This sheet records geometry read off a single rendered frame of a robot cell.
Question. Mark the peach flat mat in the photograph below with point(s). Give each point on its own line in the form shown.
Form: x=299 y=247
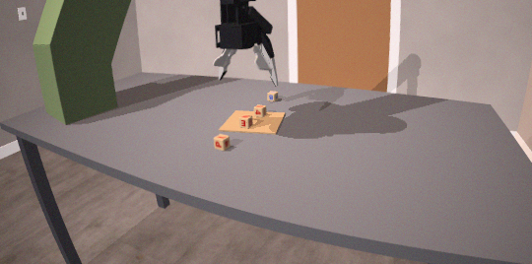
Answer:
x=268 y=124

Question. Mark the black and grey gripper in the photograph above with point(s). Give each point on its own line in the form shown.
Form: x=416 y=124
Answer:
x=233 y=36

